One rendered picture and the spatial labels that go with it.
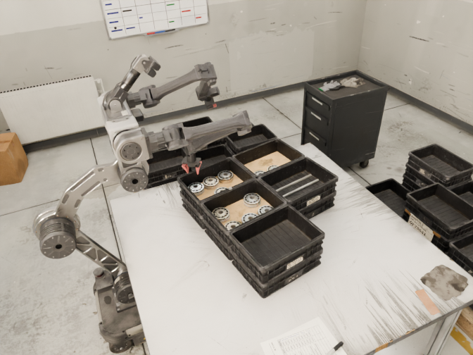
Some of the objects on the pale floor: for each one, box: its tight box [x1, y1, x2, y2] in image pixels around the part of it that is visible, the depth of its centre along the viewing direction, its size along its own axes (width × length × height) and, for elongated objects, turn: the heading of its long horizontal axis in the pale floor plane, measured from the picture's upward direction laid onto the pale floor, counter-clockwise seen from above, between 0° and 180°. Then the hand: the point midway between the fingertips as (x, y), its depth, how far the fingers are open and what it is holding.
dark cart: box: [301, 70, 389, 168], centre depth 373 cm, size 60×45×90 cm
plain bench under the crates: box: [109, 142, 473, 355], centre depth 242 cm, size 160×160×70 cm
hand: (193, 172), depth 231 cm, fingers open, 6 cm apart
